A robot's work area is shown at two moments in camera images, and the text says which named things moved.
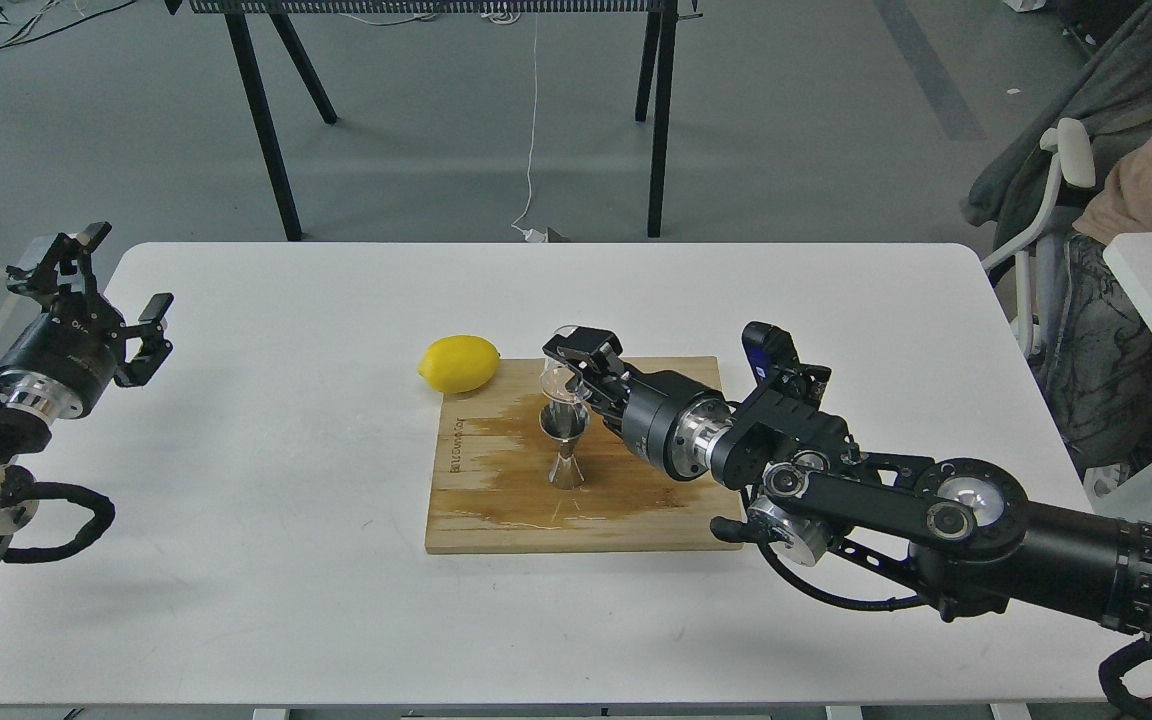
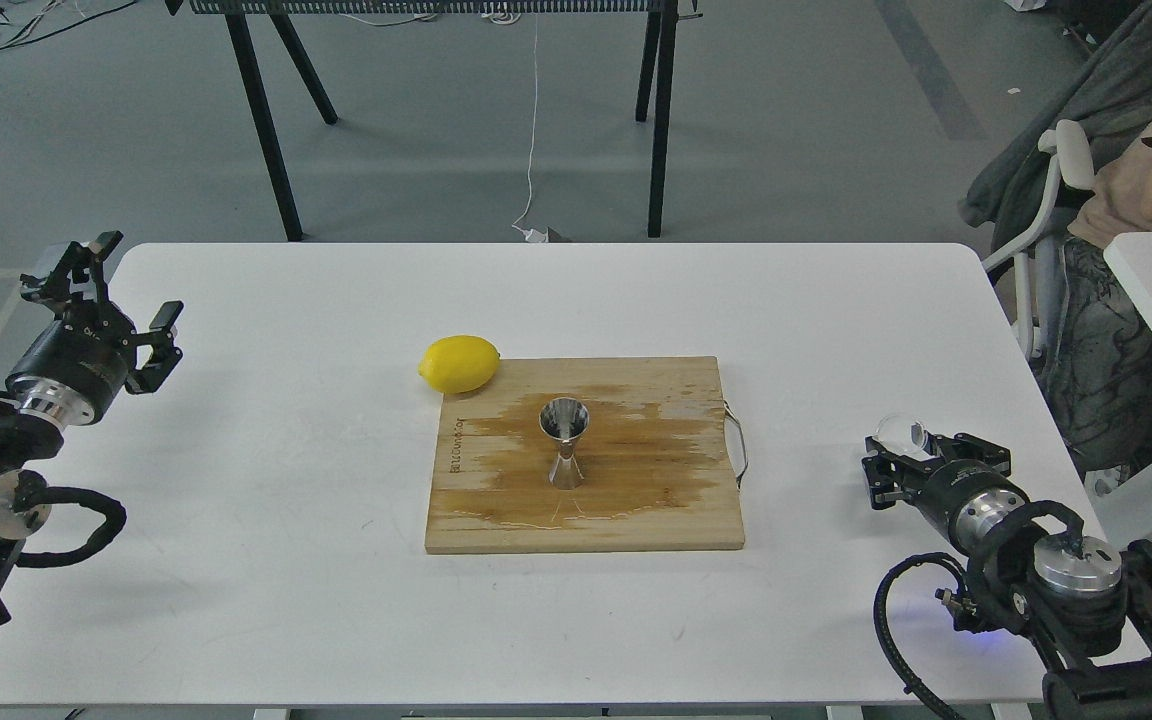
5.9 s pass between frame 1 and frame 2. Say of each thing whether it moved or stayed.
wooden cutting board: stayed
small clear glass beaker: moved
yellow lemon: stayed
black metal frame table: stayed
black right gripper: moved
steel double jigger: stayed
